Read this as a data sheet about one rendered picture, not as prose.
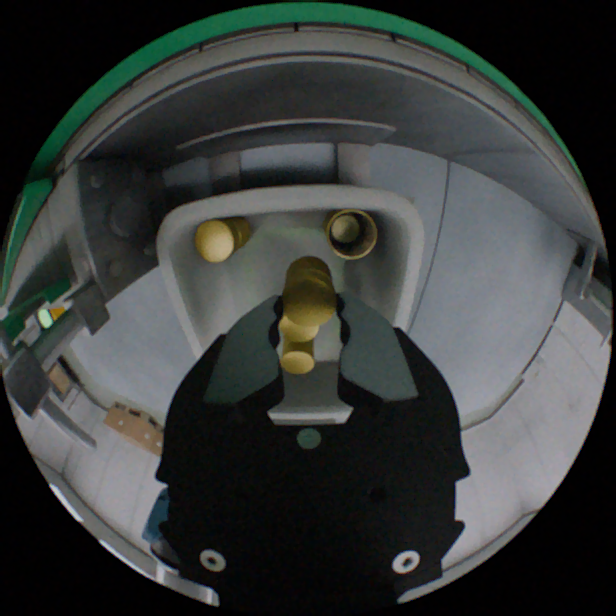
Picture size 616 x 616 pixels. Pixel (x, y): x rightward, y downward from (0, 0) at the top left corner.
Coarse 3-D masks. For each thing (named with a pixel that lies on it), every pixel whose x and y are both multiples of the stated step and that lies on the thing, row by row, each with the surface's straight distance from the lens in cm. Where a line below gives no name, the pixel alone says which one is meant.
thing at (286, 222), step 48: (240, 192) 11; (288, 192) 11; (336, 192) 11; (384, 192) 11; (192, 240) 16; (288, 240) 18; (384, 240) 15; (192, 288) 16; (240, 288) 21; (336, 288) 20; (384, 288) 16; (192, 336) 17; (336, 336) 23; (288, 384) 25; (336, 384) 25
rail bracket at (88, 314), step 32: (96, 288) 13; (0, 320) 13; (64, 320) 13; (96, 320) 13; (0, 352) 13; (32, 352) 13; (32, 384) 12; (32, 416) 13; (64, 416) 14; (96, 448) 15
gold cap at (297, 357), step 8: (288, 344) 20; (296, 344) 19; (304, 344) 20; (312, 344) 21; (288, 352) 19; (296, 352) 19; (304, 352) 19; (312, 352) 20; (288, 360) 20; (296, 360) 20; (304, 360) 20; (312, 360) 20; (288, 368) 20; (296, 368) 20; (304, 368) 20
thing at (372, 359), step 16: (352, 304) 11; (352, 320) 9; (368, 320) 10; (384, 320) 10; (352, 336) 8; (368, 336) 9; (384, 336) 9; (352, 352) 8; (368, 352) 8; (384, 352) 8; (400, 352) 8; (352, 368) 7; (368, 368) 7; (384, 368) 7; (400, 368) 8; (352, 384) 7; (368, 384) 7; (384, 384) 7; (400, 384) 7; (352, 400) 8; (368, 400) 7; (384, 400) 7; (400, 400) 7
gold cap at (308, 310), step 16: (304, 256) 15; (288, 272) 14; (304, 272) 12; (320, 272) 12; (288, 288) 11; (304, 288) 11; (320, 288) 11; (288, 304) 12; (304, 304) 12; (320, 304) 12; (336, 304) 12; (304, 320) 12; (320, 320) 12
